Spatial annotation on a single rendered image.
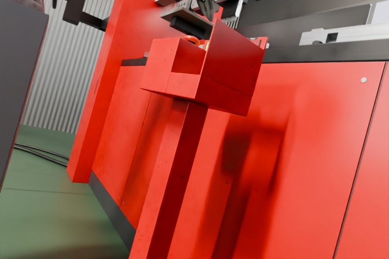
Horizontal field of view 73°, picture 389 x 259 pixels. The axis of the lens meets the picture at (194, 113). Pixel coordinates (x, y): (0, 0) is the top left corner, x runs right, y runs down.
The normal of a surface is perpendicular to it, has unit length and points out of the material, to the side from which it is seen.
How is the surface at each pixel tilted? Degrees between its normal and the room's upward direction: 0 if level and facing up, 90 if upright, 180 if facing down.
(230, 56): 90
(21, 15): 90
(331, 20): 90
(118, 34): 90
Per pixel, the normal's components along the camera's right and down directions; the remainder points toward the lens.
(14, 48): 0.50, 0.13
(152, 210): -0.71, -0.21
